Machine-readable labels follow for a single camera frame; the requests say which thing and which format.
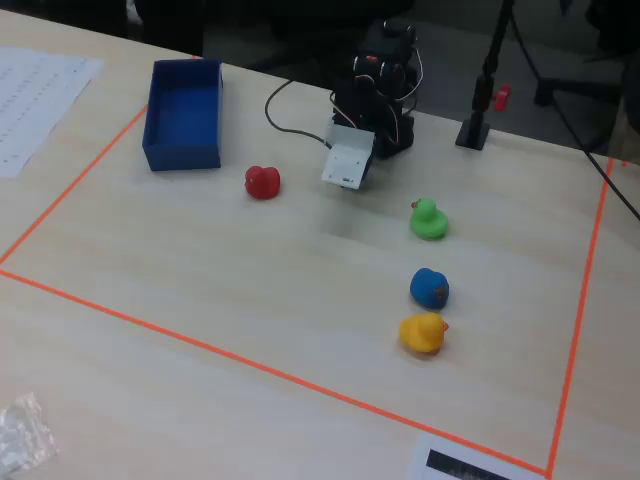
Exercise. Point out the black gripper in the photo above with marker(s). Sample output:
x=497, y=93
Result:
x=371, y=169

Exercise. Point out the blue rubber duck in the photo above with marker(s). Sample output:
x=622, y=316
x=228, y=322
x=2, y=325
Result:
x=427, y=287

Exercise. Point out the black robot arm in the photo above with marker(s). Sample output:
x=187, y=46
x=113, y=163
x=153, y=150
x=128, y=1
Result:
x=395, y=135

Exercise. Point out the red rubber duck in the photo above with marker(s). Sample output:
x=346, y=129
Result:
x=262, y=182

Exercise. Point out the green rubber duck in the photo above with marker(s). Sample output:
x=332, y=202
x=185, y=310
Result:
x=427, y=220

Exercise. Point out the blue open box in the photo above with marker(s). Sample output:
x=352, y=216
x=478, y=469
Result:
x=180, y=150

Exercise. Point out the yellow rubber duck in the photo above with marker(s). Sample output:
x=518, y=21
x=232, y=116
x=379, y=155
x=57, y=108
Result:
x=422, y=332

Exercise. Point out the small black block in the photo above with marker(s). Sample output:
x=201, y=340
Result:
x=472, y=132

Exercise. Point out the black office chair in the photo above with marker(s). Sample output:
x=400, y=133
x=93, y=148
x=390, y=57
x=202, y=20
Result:
x=575, y=85

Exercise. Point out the orange tape strip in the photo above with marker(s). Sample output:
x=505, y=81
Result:
x=584, y=300
x=270, y=371
x=75, y=184

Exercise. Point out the printed white paper sheet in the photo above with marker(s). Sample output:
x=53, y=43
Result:
x=35, y=105

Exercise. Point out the white paper with black bar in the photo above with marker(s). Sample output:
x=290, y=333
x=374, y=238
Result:
x=450, y=462

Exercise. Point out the clear plastic bag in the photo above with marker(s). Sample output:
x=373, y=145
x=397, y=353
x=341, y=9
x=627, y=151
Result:
x=22, y=437

